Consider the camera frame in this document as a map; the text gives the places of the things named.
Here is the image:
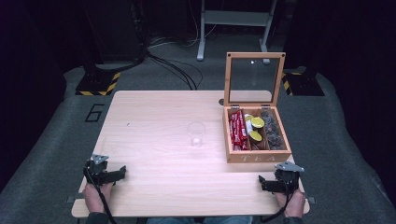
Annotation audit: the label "white metal stand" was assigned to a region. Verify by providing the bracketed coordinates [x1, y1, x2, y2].
[196, 0, 278, 65]

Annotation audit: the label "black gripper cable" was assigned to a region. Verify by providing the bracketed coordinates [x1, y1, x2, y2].
[260, 186, 296, 224]
[82, 167, 118, 224]

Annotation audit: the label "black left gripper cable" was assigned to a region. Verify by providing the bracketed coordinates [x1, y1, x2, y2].
[82, 167, 118, 224]

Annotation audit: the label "red sachet packet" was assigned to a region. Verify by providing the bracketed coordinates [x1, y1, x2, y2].
[235, 109, 249, 142]
[229, 112, 245, 151]

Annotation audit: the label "person's right hand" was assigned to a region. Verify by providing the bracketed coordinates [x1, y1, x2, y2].
[275, 188, 307, 218]

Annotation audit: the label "black stand base striped edge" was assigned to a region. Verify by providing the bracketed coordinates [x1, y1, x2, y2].
[280, 66, 325, 97]
[75, 63, 121, 97]

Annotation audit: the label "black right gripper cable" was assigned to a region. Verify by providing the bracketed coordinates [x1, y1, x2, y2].
[260, 186, 296, 224]

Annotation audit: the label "black number floor marking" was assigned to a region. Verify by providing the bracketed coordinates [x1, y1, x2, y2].
[84, 104, 106, 123]

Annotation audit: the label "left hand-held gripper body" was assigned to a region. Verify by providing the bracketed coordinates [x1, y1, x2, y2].
[83, 153, 110, 187]

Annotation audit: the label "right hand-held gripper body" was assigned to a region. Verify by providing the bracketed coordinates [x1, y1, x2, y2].
[274, 161, 305, 194]

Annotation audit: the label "person's legs in jeans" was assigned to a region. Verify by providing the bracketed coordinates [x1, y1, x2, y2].
[146, 215, 254, 224]

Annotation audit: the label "bundle of black floor cables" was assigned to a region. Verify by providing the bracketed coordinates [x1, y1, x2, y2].
[130, 0, 204, 91]

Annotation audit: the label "clear glass cup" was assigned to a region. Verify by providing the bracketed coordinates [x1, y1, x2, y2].
[186, 120, 207, 148]

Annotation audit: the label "wooden tea box glass lid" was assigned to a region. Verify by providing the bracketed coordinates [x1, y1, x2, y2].
[222, 51, 293, 164]

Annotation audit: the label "brown capsule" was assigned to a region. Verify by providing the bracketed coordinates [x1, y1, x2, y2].
[250, 139, 269, 151]

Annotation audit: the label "pile of dark dried tea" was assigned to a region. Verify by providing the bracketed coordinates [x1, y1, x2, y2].
[261, 109, 287, 151]

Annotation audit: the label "person's left hand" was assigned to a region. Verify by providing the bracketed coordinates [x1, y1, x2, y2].
[81, 181, 115, 215]

